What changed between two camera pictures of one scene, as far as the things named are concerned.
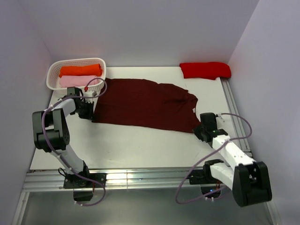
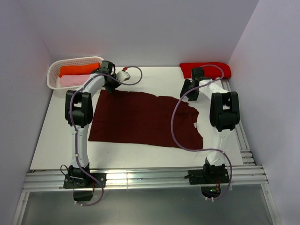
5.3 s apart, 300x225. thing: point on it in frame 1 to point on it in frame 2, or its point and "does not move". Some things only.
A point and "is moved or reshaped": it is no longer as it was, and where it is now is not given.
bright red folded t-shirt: x=206 y=70 does not move
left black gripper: x=89 y=116 to x=111 y=90
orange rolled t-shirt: x=92 y=70 does not move
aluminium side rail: x=234 y=109 does not move
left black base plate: x=74 y=181 does not move
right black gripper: x=196 y=131 to x=185 y=88
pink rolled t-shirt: x=76 y=81 does not move
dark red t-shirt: x=146 y=104 is moved or reshaped
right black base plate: x=203 y=176 does not move
